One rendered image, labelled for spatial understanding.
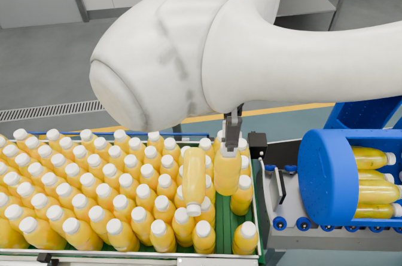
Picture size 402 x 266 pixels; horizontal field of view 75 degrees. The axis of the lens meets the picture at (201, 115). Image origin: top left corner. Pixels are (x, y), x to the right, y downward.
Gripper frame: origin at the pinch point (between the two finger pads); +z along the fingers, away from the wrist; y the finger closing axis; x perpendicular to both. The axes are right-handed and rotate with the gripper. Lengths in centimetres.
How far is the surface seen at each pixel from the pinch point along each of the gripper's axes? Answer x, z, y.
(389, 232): -53, 42, -5
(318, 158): -26.6, 17.9, 6.9
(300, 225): -23.9, 38.3, -4.7
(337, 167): -28.3, 12.7, 0.7
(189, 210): 9.8, 20.7, -7.8
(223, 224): 0.1, 45.0, -2.6
